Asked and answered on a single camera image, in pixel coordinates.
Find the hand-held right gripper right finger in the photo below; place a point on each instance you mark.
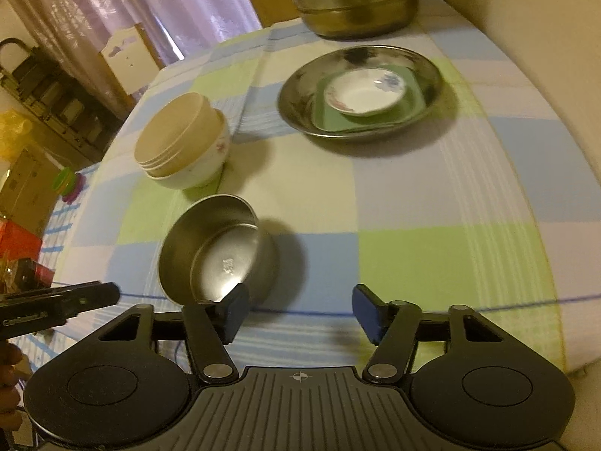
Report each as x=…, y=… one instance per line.
x=368, y=312

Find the stainless steel bowl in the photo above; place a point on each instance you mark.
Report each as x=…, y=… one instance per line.
x=220, y=253

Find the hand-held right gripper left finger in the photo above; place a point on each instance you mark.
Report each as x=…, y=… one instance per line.
x=234, y=312

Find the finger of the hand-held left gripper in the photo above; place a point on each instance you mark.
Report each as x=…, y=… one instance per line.
x=51, y=290
x=94, y=298

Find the red box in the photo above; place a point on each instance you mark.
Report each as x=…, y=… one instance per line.
x=19, y=242

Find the person's left hand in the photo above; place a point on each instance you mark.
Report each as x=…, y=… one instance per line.
x=8, y=376

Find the beige ribbed bowl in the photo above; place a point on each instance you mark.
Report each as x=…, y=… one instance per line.
x=173, y=131

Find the stainless steel steamer pot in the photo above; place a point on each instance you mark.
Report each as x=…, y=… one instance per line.
x=357, y=4

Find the green and purple toy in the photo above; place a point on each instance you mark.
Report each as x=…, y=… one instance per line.
x=70, y=185

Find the cardboard box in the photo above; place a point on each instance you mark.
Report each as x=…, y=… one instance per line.
x=26, y=183

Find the large stainless steel basin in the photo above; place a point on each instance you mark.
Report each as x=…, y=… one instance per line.
x=300, y=103

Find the yellow plastic bag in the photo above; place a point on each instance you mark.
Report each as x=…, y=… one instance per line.
x=14, y=134

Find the white ceramic floral bowl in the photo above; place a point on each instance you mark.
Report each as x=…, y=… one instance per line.
x=202, y=169

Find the white wooden chair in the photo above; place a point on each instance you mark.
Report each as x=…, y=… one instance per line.
x=129, y=61

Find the small floral white plate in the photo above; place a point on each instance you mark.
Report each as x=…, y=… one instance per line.
x=364, y=94

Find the black metal rack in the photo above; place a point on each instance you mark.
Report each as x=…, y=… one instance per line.
x=51, y=94

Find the green square plate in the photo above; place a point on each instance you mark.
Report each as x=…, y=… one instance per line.
x=328, y=112

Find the checked pastel tablecloth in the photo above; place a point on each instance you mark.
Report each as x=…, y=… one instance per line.
x=422, y=197

